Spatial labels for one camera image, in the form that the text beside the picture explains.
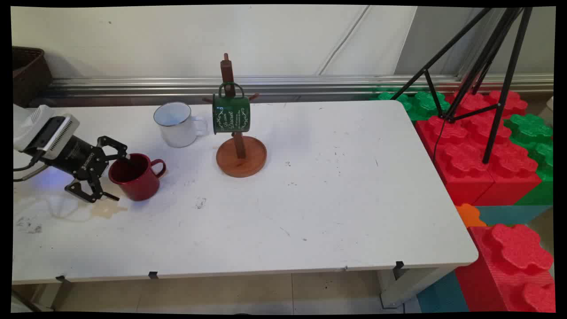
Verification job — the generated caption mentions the red enamel mug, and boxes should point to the red enamel mug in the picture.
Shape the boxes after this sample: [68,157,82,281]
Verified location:
[108,153,167,202]

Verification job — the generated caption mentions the white enamel mug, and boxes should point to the white enamel mug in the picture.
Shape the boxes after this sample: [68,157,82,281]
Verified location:
[153,102,209,148]

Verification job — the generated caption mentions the green foam block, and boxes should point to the green foam block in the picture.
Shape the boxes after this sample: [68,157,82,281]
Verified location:
[504,113,554,206]
[370,90,450,121]

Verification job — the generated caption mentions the large red foam block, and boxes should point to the large red foam block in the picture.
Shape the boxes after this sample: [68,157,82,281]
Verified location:
[414,90,544,207]

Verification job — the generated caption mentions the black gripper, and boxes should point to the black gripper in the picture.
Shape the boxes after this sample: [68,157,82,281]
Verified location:
[47,135,132,204]

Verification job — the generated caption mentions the white table leg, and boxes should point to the white table leg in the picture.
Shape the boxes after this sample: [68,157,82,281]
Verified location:
[378,265,458,309]

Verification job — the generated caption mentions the dark wicker basket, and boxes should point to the dark wicker basket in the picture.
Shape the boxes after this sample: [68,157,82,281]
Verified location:
[12,46,53,108]

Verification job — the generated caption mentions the orange foam piece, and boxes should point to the orange foam piece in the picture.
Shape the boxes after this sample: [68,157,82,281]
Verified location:
[455,203,487,229]

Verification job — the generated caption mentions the metal wall rail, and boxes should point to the metal wall rail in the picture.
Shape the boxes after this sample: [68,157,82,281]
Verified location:
[44,74,554,96]

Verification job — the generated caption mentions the teal foam mat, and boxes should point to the teal foam mat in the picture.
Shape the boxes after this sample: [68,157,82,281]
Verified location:
[416,270,470,313]

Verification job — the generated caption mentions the green printed enamel mug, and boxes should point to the green printed enamel mug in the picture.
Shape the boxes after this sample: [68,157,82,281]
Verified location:
[212,82,251,135]

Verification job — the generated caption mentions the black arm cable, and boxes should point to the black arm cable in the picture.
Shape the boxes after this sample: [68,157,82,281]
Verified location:
[13,151,45,172]

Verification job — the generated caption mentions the thin black tripod cable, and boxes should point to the thin black tripod cable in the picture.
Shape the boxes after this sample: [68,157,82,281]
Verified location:
[432,116,448,165]

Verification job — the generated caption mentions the wooden mug tree stand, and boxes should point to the wooden mug tree stand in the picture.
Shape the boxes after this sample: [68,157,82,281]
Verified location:
[202,53,268,179]

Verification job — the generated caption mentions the black tripod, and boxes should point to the black tripod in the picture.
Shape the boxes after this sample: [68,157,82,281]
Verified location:
[390,7,534,165]

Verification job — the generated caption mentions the grey sleeved cable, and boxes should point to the grey sleeved cable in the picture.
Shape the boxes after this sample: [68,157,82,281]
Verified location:
[13,164,47,183]

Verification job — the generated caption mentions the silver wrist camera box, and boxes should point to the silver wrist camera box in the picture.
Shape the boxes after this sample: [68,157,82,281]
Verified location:
[38,113,81,160]

